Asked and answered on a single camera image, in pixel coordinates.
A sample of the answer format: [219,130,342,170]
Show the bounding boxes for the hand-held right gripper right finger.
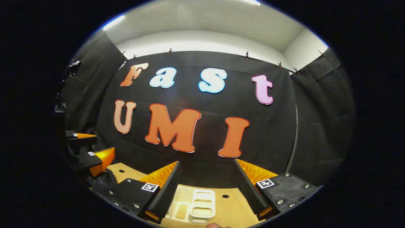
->
[234,158,324,221]

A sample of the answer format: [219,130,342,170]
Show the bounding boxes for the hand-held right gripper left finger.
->
[92,161,183,224]

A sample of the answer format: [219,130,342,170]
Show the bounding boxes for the black schoolbag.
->
[90,168,119,190]

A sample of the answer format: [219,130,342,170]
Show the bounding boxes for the white plastic bookshelf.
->
[165,185,216,224]

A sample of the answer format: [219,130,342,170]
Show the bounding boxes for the grey metal pole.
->
[284,104,299,174]

